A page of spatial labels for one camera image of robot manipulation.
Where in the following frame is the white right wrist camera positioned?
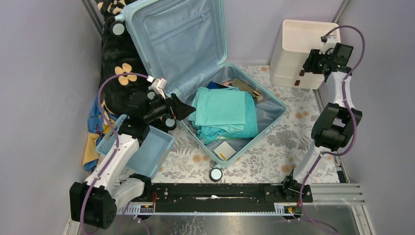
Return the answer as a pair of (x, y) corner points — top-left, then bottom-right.
(319, 35), (339, 55)

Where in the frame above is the teal folded cloth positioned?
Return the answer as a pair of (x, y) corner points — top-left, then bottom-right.
(188, 89), (258, 144)
(188, 87), (246, 132)

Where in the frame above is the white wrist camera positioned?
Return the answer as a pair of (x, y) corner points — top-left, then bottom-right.
(319, 35), (339, 55)
(146, 76), (167, 99)

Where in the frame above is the teal folded cloth top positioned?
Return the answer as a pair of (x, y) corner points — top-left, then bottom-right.
(188, 87), (246, 132)

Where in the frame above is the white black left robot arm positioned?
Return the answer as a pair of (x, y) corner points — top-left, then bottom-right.
(69, 92), (196, 229)

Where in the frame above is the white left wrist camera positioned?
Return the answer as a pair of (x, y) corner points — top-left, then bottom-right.
(146, 76), (167, 99)

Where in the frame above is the white three-drawer storage cabinet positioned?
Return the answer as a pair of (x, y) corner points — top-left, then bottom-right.
(270, 19), (338, 90)

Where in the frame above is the gold rectangular box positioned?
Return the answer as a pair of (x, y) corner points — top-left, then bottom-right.
(231, 78), (262, 101)

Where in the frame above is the teal folded cloth bottom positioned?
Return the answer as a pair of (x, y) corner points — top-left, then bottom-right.
(188, 89), (258, 144)

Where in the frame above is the floral patterned floor mat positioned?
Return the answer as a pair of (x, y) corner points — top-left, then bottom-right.
(154, 66), (319, 183)

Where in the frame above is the dark blue flat item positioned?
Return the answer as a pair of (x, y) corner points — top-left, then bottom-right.
(207, 81), (229, 89)

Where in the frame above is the light blue perforated plastic basket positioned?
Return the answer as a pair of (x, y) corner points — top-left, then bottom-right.
(96, 114), (174, 179)

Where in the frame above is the black floral plush blanket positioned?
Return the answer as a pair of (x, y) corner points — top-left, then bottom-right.
(95, 0), (150, 116)

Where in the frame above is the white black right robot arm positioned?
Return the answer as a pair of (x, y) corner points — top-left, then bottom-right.
(291, 43), (363, 185)

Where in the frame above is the blue yellow cloth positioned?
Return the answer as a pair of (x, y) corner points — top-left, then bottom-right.
(82, 97), (118, 171)

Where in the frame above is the light blue ribbed suitcase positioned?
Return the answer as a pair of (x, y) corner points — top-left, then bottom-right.
(115, 0), (286, 182)

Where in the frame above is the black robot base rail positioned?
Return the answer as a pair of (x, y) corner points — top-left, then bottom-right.
(132, 179), (313, 215)

